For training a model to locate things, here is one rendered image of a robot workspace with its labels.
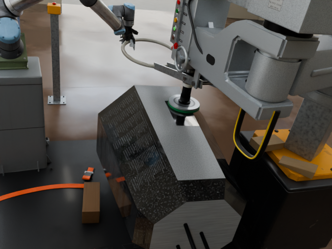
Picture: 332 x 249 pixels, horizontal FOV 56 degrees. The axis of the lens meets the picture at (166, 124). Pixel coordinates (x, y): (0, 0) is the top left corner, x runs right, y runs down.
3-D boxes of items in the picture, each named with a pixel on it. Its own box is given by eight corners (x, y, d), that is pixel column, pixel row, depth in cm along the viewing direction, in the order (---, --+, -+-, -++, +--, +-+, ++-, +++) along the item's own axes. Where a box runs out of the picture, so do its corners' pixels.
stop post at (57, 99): (65, 96, 376) (64, 2, 321) (65, 104, 360) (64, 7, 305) (48, 96, 370) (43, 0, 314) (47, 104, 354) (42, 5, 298)
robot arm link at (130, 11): (121, 1, 246) (133, 1, 250) (120, 17, 253) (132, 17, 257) (125, 5, 239) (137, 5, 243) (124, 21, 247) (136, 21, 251)
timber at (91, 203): (83, 193, 245) (84, 182, 239) (99, 192, 248) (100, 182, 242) (81, 223, 220) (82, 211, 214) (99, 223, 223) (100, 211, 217)
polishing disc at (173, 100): (164, 96, 216) (164, 94, 216) (191, 96, 224) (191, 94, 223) (175, 111, 200) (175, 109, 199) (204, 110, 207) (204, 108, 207)
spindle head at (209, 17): (228, 84, 184) (249, 5, 161) (195, 86, 175) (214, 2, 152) (198, 62, 211) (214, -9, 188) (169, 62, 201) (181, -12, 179)
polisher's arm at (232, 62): (282, 137, 148) (325, 34, 123) (243, 143, 138) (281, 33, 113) (205, 74, 203) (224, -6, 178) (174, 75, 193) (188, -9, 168)
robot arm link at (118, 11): (110, 16, 235) (126, 16, 241) (107, 2, 237) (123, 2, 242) (108, 22, 244) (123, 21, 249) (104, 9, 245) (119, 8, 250)
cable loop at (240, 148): (259, 168, 151) (282, 111, 135) (254, 169, 150) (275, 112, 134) (232, 141, 169) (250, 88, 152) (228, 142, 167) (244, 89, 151)
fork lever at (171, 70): (223, 87, 186) (224, 79, 185) (195, 89, 178) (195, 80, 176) (172, 68, 245) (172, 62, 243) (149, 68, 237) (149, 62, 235)
